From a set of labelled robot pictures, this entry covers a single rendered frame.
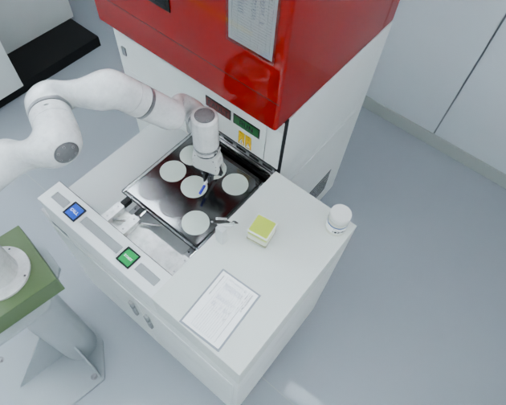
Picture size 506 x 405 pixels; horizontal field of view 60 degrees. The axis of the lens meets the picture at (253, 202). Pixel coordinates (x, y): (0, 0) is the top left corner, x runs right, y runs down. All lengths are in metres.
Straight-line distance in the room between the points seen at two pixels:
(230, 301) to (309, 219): 0.39
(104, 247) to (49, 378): 1.07
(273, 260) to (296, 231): 0.13
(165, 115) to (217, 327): 0.62
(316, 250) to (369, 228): 1.26
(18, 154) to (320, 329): 1.72
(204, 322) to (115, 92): 0.69
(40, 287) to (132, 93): 0.72
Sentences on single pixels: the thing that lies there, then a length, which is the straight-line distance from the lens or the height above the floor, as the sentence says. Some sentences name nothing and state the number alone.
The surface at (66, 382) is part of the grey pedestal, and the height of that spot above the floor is 0.01.
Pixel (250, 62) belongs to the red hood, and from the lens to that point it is 1.26.
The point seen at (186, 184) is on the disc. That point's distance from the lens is 1.64.
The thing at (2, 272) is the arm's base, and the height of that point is 0.99.
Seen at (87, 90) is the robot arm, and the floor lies 1.51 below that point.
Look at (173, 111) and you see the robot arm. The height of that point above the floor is 1.37.
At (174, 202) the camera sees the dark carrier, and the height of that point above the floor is 0.90.
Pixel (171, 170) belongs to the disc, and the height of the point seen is 0.90.
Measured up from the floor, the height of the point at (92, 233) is 0.96.
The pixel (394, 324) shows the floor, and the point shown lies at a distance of 2.50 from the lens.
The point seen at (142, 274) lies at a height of 0.96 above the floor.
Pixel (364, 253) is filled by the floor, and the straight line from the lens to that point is 2.60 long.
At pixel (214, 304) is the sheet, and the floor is 0.97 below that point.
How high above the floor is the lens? 2.25
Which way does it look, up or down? 58 degrees down
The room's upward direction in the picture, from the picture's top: 5 degrees clockwise
